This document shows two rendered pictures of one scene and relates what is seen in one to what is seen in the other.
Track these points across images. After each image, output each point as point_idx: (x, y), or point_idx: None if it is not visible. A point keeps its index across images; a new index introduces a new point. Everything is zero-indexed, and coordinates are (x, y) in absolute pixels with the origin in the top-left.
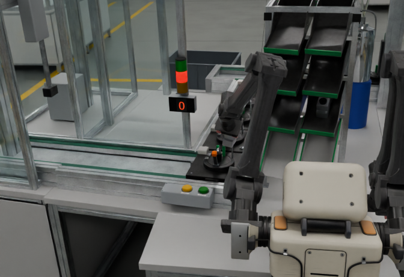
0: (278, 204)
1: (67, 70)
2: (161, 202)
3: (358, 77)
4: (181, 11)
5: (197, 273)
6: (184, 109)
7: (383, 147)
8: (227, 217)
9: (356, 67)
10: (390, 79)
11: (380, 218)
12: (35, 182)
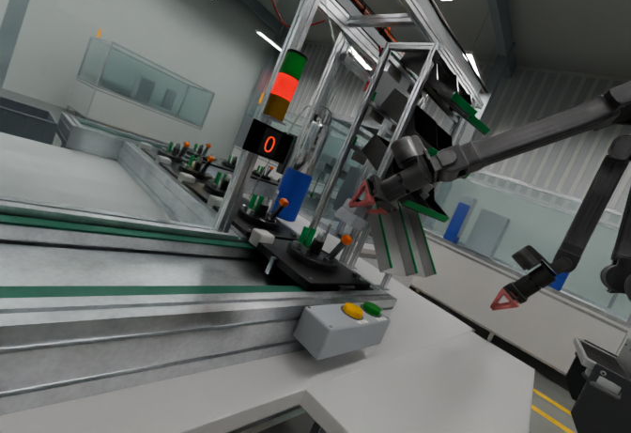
0: None
1: None
2: (274, 358)
3: (311, 169)
4: None
5: None
6: (270, 153)
7: (585, 230)
8: (382, 350)
9: (313, 160)
10: (622, 162)
11: (434, 308)
12: None
